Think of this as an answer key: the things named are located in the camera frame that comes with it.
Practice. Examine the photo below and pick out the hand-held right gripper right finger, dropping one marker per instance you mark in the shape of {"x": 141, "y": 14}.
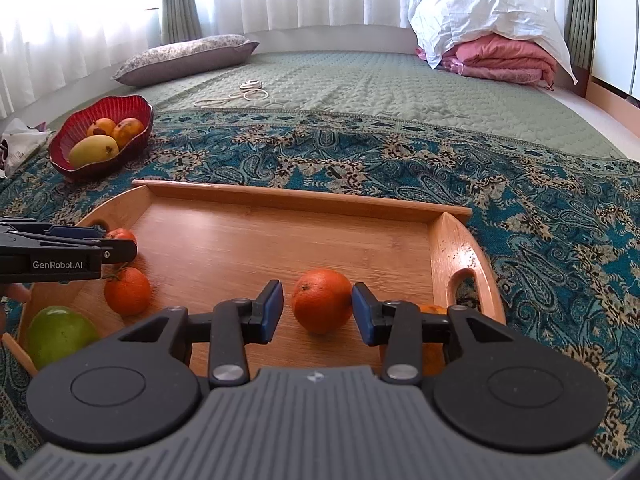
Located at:
{"x": 362, "y": 316}

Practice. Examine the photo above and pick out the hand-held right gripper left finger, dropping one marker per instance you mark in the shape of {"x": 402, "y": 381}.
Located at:
{"x": 274, "y": 310}

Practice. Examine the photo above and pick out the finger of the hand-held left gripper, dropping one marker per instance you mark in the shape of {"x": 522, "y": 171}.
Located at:
{"x": 75, "y": 233}
{"x": 117, "y": 251}

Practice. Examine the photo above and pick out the small tangerine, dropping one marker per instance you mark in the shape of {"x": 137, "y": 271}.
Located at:
{"x": 122, "y": 235}
{"x": 127, "y": 292}

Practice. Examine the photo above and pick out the large orange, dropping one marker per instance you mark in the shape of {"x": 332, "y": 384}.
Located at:
{"x": 434, "y": 357}
{"x": 320, "y": 302}

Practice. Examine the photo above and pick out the green guava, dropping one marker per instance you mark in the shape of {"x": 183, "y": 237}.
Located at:
{"x": 57, "y": 335}

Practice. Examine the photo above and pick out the wooden tray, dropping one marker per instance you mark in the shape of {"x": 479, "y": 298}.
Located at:
{"x": 280, "y": 240}

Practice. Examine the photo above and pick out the person's left hand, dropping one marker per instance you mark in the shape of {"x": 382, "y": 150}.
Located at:
{"x": 17, "y": 292}

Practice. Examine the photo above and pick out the yellow-green mango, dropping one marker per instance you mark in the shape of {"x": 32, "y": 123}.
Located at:
{"x": 92, "y": 152}

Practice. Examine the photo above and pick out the white paper bag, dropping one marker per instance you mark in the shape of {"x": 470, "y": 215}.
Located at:
{"x": 22, "y": 142}

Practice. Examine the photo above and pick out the orange mango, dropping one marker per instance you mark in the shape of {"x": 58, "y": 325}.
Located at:
{"x": 129, "y": 131}
{"x": 101, "y": 126}

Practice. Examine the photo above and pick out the red ribbed bowl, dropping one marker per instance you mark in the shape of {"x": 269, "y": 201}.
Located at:
{"x": 115, "y": 107}

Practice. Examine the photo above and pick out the teal paisley blanket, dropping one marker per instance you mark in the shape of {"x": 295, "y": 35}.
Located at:
{"x": 550, "y": 240}

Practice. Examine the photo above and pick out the floral grey pillow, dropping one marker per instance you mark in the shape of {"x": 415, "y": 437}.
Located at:
{"x": 185, "y": 57}

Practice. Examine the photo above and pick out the green quilted bedspread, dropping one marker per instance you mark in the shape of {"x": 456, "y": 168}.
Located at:
{"x": 375, "y": 85}

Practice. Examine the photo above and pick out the green curtain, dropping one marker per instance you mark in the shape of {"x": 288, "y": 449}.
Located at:
{"x": 582, "y": 15}
{"x": 180, "y": 5}

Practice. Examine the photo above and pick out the folded pink blanket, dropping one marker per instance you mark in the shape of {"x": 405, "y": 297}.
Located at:
{"x": 500, "y": 57}

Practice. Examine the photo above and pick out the white pillow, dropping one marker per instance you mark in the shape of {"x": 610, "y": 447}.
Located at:
{"x": 480, "y": 15}

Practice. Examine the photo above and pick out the white wardrobe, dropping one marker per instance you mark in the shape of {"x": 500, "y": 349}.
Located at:
{"x": 620, "y": 20}

